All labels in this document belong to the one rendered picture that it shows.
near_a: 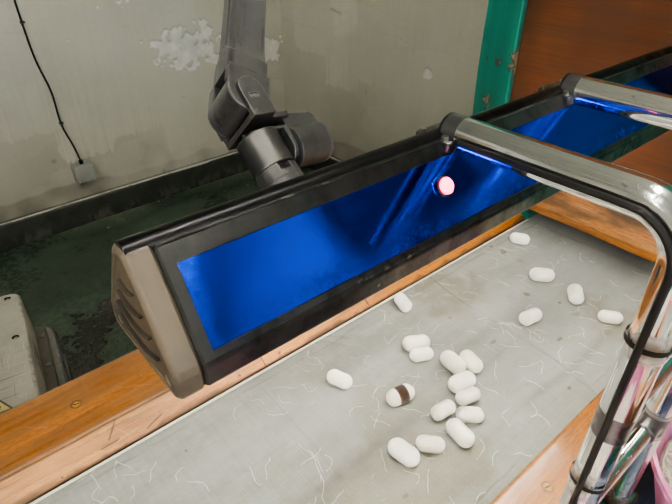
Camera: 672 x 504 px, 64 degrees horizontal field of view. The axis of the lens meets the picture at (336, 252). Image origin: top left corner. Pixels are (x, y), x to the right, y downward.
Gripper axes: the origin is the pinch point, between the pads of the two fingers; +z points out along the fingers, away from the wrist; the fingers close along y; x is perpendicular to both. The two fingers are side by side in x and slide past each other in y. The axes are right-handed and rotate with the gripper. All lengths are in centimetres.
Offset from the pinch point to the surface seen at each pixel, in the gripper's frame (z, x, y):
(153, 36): -139, 136, 63
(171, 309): 1.4, -31.9, -27.8
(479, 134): 0.2, -34.8, -6.8
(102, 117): -121, 157, 34
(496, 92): -15, 2, 49
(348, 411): 15.4, 1.9, -6.9
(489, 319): 16.4, 1.7, 19.3
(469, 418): 22.6, -5.6, 2.1
